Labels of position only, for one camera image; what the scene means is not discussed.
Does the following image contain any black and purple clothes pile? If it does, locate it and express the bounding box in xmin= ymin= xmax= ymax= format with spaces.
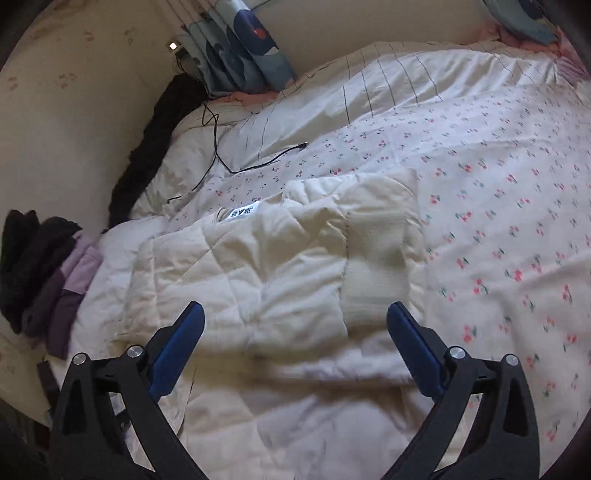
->
xmin=0 ymin=210 xmax=84 ymax=335

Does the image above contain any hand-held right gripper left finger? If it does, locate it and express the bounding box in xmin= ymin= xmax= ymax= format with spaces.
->
xmin=48 ymin=301 xmax=206 ymax=480

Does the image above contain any pink and blue printed curtain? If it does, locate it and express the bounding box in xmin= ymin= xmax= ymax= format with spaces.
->
xmin=480 ymin=0 xmax=559 ymax=47

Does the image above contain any black cloth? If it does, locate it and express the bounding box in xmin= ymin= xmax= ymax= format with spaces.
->
xmin=108 ymin=74 xmax=208 ymax=229

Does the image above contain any cream quilted comforter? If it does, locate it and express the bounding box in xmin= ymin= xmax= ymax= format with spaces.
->
xmin=69 ymin=166 xmax=467 ymax=480

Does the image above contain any black cable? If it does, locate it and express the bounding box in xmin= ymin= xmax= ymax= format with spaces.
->
xmin=178 ymin=53 xmax=309 ymax=175
xmin=167 ymin=104 xmax=221 ymax=204

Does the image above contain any wall power outlet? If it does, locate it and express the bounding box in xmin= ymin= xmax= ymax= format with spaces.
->
xmin=165 ymin=39 xmax=192 ymax=61

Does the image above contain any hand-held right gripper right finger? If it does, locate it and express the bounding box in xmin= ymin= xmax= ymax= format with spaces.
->
xmin=387 ymin=301 xmax=541 ymax=480

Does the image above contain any cherry-print duvet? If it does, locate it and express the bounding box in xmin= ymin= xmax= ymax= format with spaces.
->
xmin=69 ymin=39 xmax=591 ymax=472

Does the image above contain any pink bed sheet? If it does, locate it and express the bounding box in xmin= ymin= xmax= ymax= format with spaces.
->
xmin=217 ymin=21 xmax=591 ymax=107

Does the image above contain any purple garment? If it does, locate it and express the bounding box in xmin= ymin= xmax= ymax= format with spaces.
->
xmin=23 ymin=231 xmax=105 ymax=361

